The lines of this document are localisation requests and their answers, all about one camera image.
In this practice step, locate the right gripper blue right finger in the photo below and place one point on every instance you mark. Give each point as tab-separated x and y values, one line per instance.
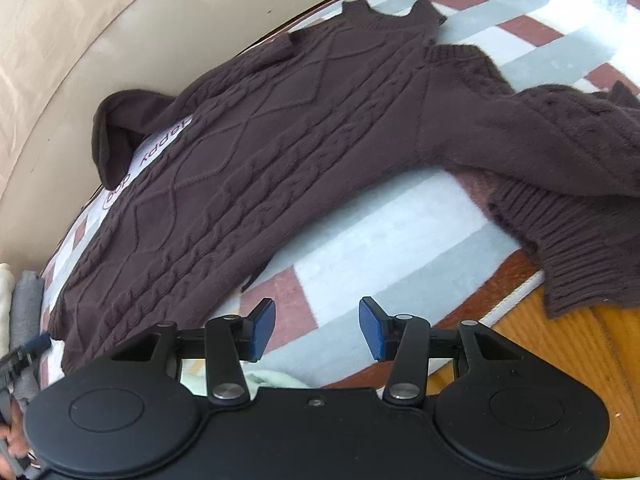
403	340

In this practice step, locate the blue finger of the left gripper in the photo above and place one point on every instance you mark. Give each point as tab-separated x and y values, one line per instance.
25	356

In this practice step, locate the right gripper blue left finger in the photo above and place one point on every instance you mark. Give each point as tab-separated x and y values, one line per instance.
231	340

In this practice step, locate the dark brown cable-knit sweater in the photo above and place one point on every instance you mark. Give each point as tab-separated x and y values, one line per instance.
213	181

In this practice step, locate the pile of white clothes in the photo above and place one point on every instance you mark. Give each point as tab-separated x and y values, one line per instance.
193	376

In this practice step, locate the person's left hand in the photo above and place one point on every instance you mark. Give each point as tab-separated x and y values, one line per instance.
18	446

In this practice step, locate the folded grey sweater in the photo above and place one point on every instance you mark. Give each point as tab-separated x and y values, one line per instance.
25	326

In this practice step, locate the folded white sweater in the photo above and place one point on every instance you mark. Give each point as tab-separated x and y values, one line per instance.
7	284

